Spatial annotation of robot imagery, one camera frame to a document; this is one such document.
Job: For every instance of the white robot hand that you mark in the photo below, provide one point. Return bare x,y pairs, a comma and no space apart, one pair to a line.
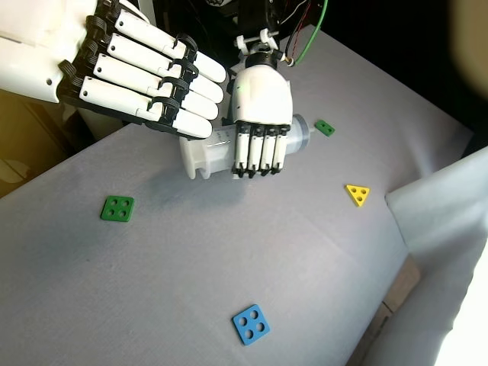
126,57
263,95

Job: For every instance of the large clear plastic syringe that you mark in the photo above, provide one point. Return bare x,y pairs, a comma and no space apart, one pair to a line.
213,152

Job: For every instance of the small green two-hole block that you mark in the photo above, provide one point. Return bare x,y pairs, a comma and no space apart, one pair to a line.
331,132

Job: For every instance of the yellow triangle three-hole block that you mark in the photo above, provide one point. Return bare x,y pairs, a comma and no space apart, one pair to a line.
359,193

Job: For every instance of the green square four-hole block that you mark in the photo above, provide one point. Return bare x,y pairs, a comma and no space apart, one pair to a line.
117,207

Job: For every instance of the grey table cloth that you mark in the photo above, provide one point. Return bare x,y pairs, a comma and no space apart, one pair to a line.
190,286

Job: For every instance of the beige blurred object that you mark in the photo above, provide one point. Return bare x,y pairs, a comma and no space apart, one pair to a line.
472,38

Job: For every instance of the white draped fabric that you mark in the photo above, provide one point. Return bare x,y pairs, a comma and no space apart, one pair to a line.
438,228

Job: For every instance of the blue square four-hole block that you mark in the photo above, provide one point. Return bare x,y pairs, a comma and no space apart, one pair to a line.
251,324

